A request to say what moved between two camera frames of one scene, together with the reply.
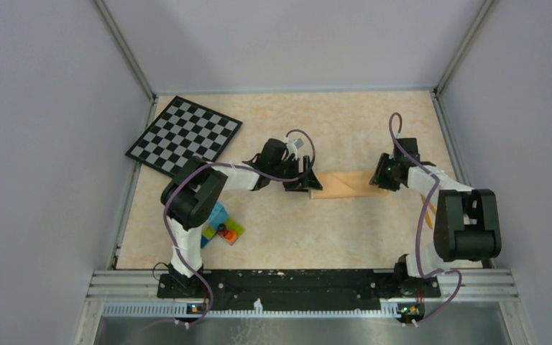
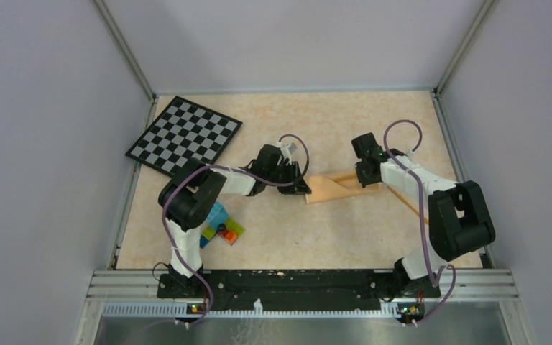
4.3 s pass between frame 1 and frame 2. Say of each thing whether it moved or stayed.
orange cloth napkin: stayed
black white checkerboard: stayed
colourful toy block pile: stayed
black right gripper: moved
